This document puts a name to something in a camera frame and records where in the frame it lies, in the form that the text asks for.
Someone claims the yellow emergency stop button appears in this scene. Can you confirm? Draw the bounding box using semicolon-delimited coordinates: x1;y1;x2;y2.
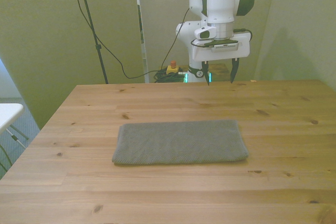
166;60;181;76

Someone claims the coiled dark cable bundle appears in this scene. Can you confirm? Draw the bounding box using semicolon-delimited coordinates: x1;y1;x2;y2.
153;69;186;83

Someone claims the black tripod stand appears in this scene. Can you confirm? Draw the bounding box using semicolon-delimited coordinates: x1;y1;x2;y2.
74;0;110;84

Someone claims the grey towel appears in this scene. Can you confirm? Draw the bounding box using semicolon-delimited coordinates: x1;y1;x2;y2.
111;119;249;167

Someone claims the long black cable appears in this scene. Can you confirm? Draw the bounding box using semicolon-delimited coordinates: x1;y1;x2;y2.
67;0;191;79

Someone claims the white folding table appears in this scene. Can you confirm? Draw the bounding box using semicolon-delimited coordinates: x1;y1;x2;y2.
0;103;30;152

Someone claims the small wooden side table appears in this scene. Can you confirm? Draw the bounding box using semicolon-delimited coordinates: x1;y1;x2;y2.
207;63;233;82

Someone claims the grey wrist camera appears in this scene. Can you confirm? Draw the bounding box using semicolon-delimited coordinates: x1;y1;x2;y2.
203;38;240;52

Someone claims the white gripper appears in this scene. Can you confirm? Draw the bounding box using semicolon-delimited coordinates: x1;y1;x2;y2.
191;31;251;87

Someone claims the white vertical panel frame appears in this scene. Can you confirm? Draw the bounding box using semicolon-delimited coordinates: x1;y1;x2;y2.
133;0;151;83

